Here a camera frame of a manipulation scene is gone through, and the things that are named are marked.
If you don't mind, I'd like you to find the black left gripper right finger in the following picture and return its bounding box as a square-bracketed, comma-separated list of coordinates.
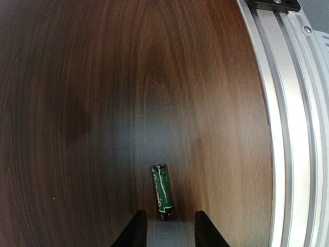
[194, 211, 230, 247]

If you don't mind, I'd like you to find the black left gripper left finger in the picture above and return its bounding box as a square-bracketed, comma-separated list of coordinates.
[112, 210, 148, 247]

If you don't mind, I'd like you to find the front aluminium rail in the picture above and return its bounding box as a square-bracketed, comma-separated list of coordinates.
[238, 1, 328, 246]

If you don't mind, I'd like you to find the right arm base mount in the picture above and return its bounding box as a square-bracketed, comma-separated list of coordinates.
[246, 0, 301, 13]

